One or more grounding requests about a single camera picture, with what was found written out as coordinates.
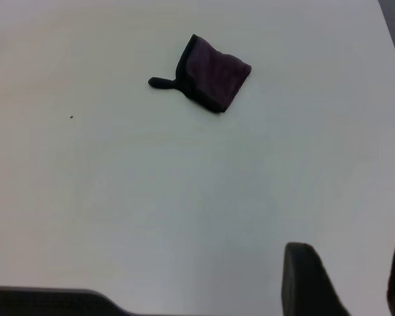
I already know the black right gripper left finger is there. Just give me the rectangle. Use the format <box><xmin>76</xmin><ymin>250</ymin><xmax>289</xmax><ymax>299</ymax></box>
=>
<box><xmin>280</xmin><ymin>242</ymin><xmax>350</xmax><ymax>316</ymax></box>

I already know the dark purple cloth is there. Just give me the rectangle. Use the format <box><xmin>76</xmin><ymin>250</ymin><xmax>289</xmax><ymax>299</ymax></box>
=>
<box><xmin>147</xmin><ymin>33</ymin><xmax>253</xmax><ymax>114</ymax></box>

